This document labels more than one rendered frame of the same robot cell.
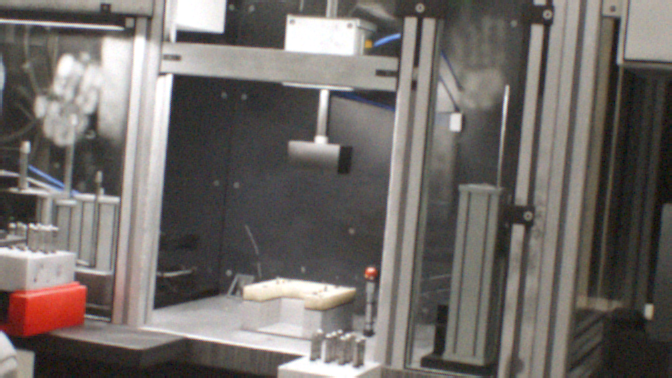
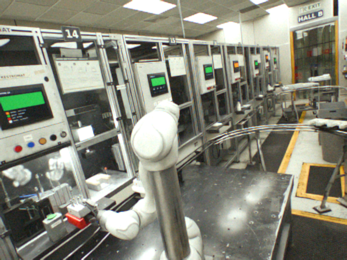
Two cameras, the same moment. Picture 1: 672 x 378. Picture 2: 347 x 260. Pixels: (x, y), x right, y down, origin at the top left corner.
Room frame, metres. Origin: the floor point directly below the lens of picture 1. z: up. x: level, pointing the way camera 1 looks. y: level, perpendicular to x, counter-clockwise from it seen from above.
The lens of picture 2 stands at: (0.88, 1.32, 1.62)
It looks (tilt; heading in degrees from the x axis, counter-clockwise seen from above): 13 degrees down; 288
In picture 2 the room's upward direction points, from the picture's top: 11 degrees counter-clockwise
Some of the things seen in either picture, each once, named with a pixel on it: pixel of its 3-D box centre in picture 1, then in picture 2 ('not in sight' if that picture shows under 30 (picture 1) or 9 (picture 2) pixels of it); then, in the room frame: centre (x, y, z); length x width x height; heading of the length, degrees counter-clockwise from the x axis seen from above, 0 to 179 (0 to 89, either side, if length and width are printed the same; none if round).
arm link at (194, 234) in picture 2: not in sight; (185, 241); (1.19, 0.50, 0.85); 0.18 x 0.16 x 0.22; 98
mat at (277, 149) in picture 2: not in sight; (287, 127); (-0.23, -4.13, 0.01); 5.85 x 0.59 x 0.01; 70
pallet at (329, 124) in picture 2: not in sight; (327, 125); (-0.04, -1.23, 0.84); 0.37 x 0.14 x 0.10; 128
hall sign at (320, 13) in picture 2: not in sight; (310, 16); (-1.79, -7.36, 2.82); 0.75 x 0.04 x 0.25; 160
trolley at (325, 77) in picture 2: not in sight; (320, 91); (-1.57, -6.00, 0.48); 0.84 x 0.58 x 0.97; 78
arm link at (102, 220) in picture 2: not in sight; (109, 220); (1.56, 0.53, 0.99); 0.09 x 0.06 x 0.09; 70
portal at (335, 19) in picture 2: not in sight; (313, 62); (-1.86, -7.39, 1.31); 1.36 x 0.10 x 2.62; 160
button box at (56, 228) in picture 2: not in sight; (54, 226); (1.88, 0.58, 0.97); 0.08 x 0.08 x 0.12; 70
